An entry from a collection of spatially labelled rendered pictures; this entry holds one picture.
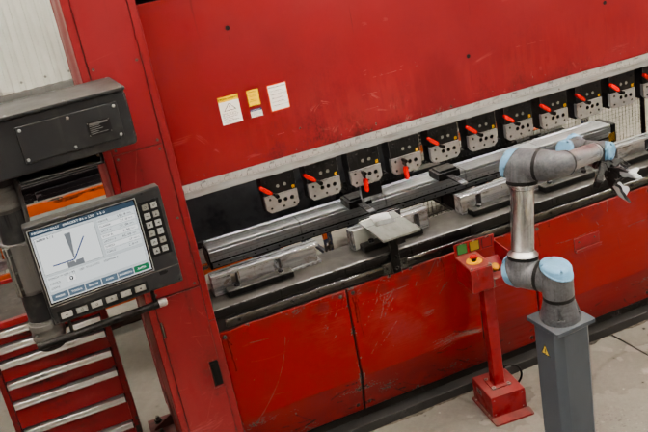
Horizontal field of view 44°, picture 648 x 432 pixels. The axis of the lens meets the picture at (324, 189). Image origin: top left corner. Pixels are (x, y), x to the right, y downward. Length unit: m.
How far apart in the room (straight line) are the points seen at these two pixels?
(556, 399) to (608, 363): 1.07
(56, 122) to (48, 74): 4.64
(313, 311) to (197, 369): 0.57
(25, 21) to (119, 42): 4.29
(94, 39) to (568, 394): 2.17
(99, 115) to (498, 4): 1.89
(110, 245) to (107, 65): 0.65
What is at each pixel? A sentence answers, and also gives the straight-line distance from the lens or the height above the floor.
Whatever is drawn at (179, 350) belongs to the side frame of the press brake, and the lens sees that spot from 3.35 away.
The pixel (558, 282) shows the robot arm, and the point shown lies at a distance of 3.06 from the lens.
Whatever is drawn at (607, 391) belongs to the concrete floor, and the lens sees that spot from 4.14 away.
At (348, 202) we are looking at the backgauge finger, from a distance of 3.84.
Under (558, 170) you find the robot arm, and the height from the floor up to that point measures 1.35.
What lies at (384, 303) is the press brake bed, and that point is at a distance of 3.70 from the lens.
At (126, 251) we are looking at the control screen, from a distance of 2.78.
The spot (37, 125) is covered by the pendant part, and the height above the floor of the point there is 1.89.
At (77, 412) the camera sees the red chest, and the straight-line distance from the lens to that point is 3.82.
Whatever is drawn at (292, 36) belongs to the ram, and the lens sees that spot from 3.34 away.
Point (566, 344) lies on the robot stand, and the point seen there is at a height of 0.71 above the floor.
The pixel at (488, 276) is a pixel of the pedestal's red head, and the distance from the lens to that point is 3.63.
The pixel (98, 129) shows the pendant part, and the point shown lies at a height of 1.83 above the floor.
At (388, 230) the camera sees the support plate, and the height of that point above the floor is 1.00.
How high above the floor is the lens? 2.41
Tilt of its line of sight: 20 degrees down
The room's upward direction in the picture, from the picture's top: 11 degrees counter-clockwise
